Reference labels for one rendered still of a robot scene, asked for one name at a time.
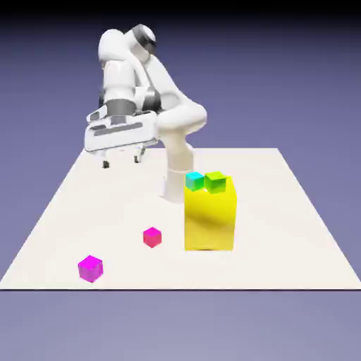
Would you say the small green cube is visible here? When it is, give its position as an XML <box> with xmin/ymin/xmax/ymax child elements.
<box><xmin>204</xmin><ymin>170</ymin><xmax>228</xmax><ymax>195</ymax></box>

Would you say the small magenta cube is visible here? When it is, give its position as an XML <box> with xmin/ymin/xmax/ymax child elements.
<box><xmin>77</xmin><ymin>254</ymin><xmax>104</xmax><ymax>283</ymax></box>

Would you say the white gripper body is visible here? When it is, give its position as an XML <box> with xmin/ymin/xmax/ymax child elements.
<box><xmin>83</xmin><ymin>111</ymin><xmax>159</xmax><ymax>155</ymax></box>

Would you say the large yellow box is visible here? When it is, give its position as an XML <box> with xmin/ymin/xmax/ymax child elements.
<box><xmin>183</xmin><ymin>175</ymin><xmax>238</xmax><ymax>252</ymax></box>

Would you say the small pink cube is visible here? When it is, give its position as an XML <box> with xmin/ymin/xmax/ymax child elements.
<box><xmin>142</xmin><ymin>226</ymin><xmax>163</xmax><ymax>250</ymax></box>

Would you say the small cyan cube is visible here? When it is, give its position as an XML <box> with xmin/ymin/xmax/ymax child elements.
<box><xmin>185</xmin><ymin>171</ymin><xmax>206</xmax><ymax>193</ymax></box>

